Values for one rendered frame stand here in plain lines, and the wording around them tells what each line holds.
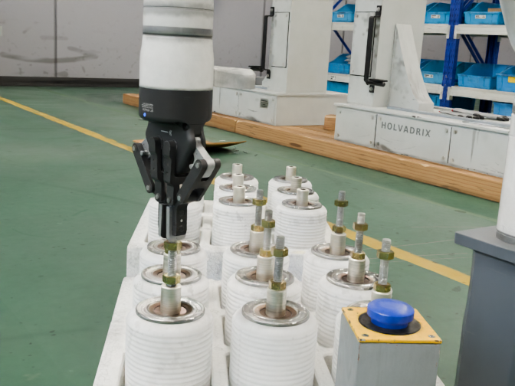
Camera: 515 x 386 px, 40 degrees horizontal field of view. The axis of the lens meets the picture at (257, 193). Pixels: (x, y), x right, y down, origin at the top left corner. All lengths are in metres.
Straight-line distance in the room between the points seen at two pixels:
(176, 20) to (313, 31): 3.42
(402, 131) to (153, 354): 2.57
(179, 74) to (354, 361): 0.31
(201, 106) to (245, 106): 3.54
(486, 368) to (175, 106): 0.58
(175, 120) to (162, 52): 0.07
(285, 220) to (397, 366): 0.71
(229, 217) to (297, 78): 2.83
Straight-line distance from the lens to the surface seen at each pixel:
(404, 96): 3.45
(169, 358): 0.75
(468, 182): 2.88
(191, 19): 0.69
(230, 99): 4.39
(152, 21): 0.70
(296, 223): 1.27
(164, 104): 0.69
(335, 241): 1.01
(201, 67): 0.70
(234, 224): 1.26
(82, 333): 1.36
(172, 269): 0.76
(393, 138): 3.26
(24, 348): 1.31
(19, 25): 7.08
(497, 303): 1.00
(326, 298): 0.89
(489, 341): 1.03
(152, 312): 0.77
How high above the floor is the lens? 0.55
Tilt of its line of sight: 12 degrees down
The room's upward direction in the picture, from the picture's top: 3 degrees clockwise
